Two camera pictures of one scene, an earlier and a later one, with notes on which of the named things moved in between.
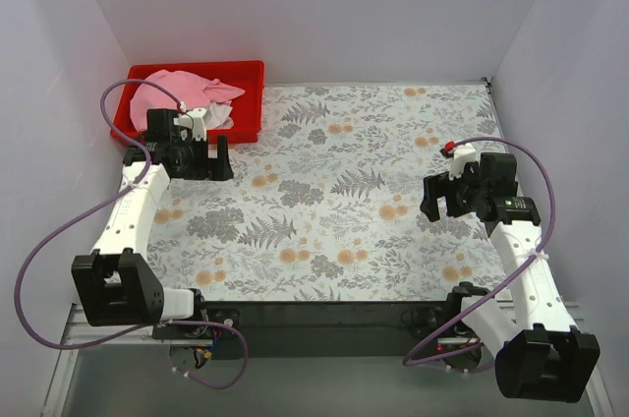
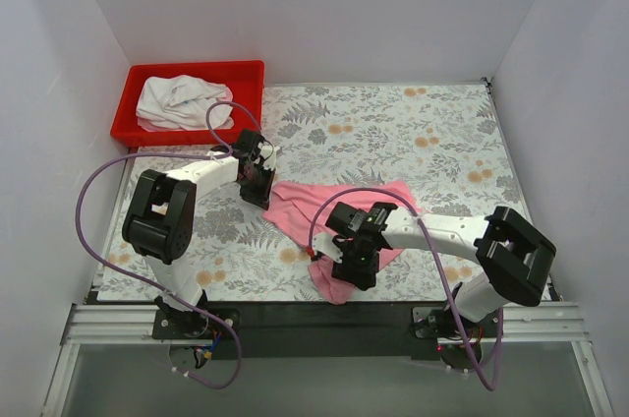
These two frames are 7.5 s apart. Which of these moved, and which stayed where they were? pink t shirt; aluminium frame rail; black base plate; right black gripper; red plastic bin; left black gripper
Moved: pink t shirt; left black gripper; right black gripper
Stayed: aluminium frame rail; black base plate; red plastic bin
